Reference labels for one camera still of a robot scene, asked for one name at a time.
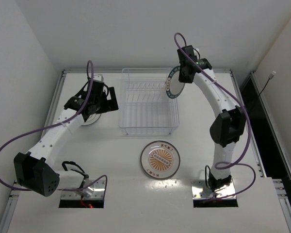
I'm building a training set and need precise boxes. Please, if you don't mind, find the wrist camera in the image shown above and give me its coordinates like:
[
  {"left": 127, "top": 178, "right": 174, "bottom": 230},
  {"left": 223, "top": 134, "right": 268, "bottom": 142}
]
[
  {"left": 93, "top": 74, "right": 104, "bottom": 83},
  {"left": 193, "top": 47, "right": 201, "bottom": 59}
]

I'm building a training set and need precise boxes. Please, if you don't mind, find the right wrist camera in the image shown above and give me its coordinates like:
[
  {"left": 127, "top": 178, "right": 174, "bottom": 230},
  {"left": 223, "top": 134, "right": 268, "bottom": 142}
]
[{"left": 193, "top": 47, "right": 201, "bottom": 59}]

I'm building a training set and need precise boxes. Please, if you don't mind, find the metal base plate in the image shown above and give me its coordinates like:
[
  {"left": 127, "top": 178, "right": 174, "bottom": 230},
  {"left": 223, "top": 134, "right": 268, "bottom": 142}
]
[
  {"left": 61, "top": 177, "right": 106, "bottom": 200},
  {"left": 191, "top": 180, "right": 237, "bottom": 200}
]

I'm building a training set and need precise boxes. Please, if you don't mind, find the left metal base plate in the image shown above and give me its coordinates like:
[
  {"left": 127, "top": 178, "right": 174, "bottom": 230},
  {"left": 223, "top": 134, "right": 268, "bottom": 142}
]
[{"left": 61, "top": 177, "right": 106, "bottom": 200}]

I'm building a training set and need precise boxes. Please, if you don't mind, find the orange sunburst plate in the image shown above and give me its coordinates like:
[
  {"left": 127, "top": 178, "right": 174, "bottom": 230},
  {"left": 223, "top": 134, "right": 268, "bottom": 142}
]
[{"left": 140, "top": 140, "right": 181, "bottom": 180}]

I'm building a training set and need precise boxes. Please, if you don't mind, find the clear wire dish rack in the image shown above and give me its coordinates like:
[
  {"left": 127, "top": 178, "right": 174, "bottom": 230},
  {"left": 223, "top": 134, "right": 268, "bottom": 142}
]
[{"left": 118, "top": 67, "right": 179, "bottom": 136}]

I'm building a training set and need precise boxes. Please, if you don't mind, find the green rimmed white plate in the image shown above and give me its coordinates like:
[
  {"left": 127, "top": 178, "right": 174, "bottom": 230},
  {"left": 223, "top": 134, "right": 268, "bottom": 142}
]
[{"left": 82, "top": 114, "right": 101, "bottom": 126}]

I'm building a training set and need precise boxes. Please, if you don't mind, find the blue rimmed white plate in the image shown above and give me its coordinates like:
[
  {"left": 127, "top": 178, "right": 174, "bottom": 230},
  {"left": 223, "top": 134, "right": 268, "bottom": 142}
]
[{"left": 165, "top": 66, "right": 185, "bottom": 99}]

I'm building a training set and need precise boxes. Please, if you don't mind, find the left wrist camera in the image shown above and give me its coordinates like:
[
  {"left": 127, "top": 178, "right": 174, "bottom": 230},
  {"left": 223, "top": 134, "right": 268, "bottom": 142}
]
[{"left": 93, "top": 74, "right": 104, "bottom": 83}]

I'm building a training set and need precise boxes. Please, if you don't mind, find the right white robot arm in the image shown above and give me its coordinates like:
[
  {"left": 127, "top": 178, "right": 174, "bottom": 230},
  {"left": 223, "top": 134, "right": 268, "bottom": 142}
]
[{"left": 177, "top": 46, "right": 246, "bottom": 192}]

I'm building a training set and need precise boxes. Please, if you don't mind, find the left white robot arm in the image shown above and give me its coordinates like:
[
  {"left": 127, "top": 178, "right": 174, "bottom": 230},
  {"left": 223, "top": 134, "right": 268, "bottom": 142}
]
[{"left": 14, "top": 80, "right": 119, "bottom": 197}]

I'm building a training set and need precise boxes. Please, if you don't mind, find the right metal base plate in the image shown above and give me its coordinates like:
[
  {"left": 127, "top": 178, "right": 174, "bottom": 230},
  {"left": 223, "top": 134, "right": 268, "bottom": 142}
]
[{"left": 191, "top": 180, "right": 237, "bottom": 200}]

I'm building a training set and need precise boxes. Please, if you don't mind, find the black wall cable with plug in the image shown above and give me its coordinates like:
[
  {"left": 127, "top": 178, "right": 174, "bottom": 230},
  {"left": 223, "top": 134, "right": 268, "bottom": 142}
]
[{"left": 258, "top": 70, "right": 276, "bottom": 97}]

